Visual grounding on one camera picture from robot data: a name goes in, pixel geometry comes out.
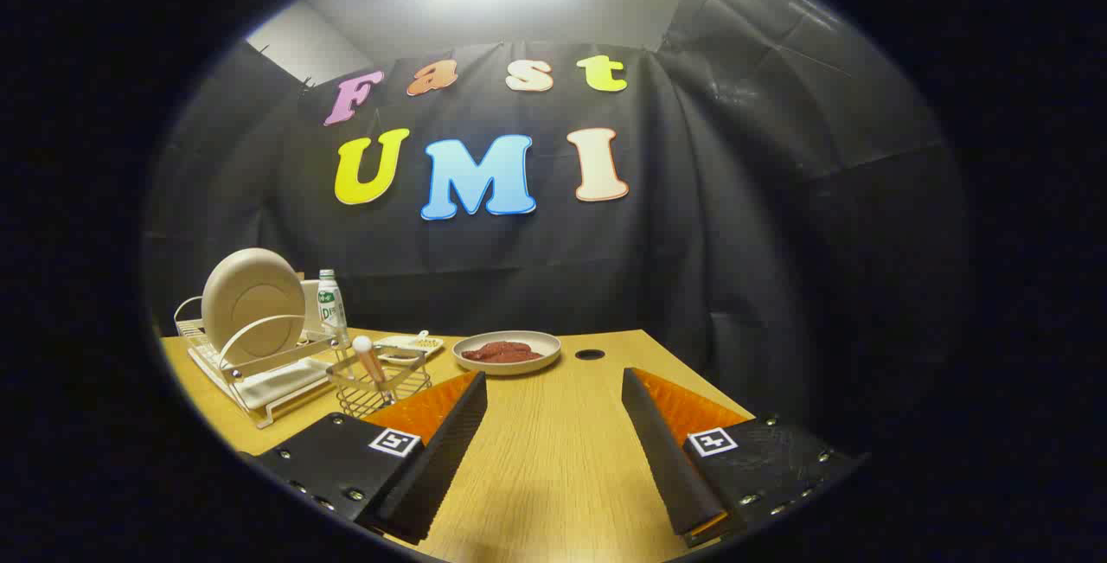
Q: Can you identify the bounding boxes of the white green label bottle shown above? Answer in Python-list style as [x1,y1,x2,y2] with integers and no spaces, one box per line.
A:
[317,269,349,346]

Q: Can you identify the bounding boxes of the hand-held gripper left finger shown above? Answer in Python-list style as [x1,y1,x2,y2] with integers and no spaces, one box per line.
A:
[238,370,489,547]

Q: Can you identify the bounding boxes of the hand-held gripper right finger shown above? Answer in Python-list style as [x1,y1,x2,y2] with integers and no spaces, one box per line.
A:
[621,367,866,549]

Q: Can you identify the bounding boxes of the pink handled spoon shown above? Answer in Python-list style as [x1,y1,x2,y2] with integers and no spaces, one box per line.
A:
[352,336,388,393]

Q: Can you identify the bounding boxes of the metal wire basket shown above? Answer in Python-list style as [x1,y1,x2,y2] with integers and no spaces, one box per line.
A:
[327,343,432,419]

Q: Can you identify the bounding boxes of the beige round plate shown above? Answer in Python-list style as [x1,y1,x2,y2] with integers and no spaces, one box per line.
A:
[201,248,306,365]

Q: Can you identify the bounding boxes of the white wire dish rack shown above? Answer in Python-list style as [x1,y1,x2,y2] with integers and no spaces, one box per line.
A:
[173,295,351,430]

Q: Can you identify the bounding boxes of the white drain tray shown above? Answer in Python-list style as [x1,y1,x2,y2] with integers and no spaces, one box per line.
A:
[232,359,335,413]

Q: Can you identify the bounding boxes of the beige oval meat plate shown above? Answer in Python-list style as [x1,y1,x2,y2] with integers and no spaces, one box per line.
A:
[452,330,562,375]

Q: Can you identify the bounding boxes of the white divided snack dish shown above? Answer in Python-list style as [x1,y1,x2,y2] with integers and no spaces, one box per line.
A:
[374,331,445,365]

